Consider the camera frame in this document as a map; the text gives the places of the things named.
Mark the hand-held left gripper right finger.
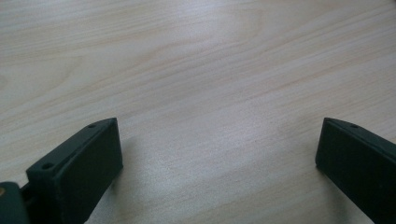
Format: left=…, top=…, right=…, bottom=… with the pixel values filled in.
left=315, top=117, right=396, bottom=224

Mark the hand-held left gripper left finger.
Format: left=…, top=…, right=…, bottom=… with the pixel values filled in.
left=21, top=117, right=124, bottom=224

